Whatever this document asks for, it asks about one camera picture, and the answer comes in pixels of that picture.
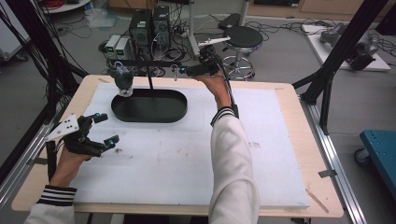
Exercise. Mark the black round stool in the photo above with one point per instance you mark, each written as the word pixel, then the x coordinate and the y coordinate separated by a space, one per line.
pixel 243 37

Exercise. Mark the black computer tower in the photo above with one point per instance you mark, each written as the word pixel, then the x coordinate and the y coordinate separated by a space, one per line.
pixel 161 25
pixel 140 29

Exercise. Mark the person's right hand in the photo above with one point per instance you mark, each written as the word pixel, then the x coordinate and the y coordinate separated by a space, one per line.
pixel 216 88

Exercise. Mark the black frame post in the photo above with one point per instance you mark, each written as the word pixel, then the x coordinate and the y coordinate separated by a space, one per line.
pixel 40 46
pixel 342 49

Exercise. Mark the blue cart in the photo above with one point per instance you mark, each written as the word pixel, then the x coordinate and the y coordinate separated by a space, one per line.
pixel 379 155

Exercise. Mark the grey plush mouse toy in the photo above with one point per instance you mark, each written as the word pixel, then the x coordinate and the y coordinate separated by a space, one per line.
pixel 123 79

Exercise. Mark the silver carabiner clip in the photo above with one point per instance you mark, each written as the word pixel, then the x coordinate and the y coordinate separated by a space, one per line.
pixel 175 72

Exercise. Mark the white board with grey device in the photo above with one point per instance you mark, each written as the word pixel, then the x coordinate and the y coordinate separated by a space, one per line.
pixel 348 46

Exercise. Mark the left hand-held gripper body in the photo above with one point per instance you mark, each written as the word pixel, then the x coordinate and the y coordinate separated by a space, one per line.
pixel 79 140

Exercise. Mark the aluminium table rail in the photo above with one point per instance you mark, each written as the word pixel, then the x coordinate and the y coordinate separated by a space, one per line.
pixel 330 149
pixel 21 168

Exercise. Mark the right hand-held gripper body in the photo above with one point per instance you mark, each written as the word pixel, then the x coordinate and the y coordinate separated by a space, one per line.
pixel 209 63

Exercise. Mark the person's left hand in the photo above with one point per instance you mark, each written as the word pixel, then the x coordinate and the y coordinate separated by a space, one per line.
pixel 68 168

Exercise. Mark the white foam mat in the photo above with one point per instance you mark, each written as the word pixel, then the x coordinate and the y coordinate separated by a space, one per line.
pixel 174 168

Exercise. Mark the black rack with tray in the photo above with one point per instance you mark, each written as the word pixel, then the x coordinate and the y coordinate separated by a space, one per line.
pixel 149 107

